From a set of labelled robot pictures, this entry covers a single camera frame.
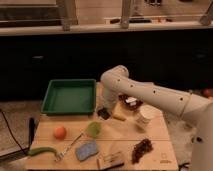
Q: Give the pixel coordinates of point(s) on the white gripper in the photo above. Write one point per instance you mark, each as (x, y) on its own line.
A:
(109, 99)

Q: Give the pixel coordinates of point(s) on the small metal cup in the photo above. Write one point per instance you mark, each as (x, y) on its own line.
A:
(103, 113)

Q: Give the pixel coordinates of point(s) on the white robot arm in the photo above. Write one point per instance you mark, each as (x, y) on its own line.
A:
(193, 109)

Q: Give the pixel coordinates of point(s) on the green plastic tray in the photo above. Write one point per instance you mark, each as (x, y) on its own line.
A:
(70, 97)

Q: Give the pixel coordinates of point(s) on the dark brown bowl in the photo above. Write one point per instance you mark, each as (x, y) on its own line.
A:
(129, 102)

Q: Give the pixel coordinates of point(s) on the white paper cup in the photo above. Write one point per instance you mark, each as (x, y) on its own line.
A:
(143, 116)

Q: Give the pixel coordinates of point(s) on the green measuring cup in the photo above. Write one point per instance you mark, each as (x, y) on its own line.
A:
(92, 130)

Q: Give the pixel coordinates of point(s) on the wooden cutting board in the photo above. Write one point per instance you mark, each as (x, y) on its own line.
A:
(115, 136)

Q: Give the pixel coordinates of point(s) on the blue sponge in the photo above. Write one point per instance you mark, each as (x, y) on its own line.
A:
(86, 150)

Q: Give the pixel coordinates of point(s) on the orange fruit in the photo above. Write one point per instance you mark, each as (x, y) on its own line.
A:
(60, 132)

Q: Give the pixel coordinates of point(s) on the green handled peeler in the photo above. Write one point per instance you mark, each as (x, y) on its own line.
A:
(40, 150)

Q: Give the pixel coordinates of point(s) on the black handled tool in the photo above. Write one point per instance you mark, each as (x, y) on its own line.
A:
(31, 130)

